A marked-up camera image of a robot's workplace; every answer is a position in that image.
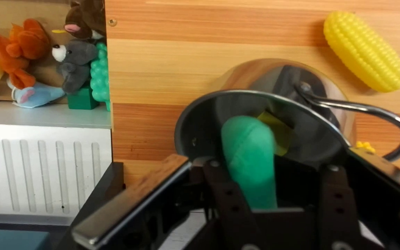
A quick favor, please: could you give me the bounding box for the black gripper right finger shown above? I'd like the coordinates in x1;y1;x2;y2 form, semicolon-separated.
316;148;400;250

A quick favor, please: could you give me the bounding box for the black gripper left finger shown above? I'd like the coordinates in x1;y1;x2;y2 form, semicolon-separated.
71;153;258;250

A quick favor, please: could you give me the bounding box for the light green plush toy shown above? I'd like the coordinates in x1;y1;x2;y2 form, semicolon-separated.
219;115;277;211

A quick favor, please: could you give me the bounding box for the grey plush mouse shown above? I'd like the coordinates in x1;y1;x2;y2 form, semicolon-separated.
50;40;100;93

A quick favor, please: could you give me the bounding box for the light blue plush piece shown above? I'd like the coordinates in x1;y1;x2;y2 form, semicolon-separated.
11;82;66;111

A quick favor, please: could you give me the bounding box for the brown plush animal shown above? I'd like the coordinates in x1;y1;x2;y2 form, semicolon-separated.
64;0;107;41

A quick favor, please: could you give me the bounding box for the orange plush animal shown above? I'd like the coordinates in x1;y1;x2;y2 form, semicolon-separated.
0;18;52;90

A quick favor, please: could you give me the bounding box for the small yellow toy piece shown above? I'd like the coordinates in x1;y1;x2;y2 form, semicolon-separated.
352;140;377;155

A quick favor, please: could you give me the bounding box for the yellow-green soft toy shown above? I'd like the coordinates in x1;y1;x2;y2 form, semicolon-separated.
257;109;294;157

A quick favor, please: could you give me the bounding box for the yellow lemon toy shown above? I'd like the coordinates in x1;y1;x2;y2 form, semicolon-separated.
323;11;400;93

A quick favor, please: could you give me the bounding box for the green toy block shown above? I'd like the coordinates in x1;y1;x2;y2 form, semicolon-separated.
66;87;100;111

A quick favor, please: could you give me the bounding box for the white toy sink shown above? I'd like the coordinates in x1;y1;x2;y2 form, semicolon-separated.
0;0;114;228

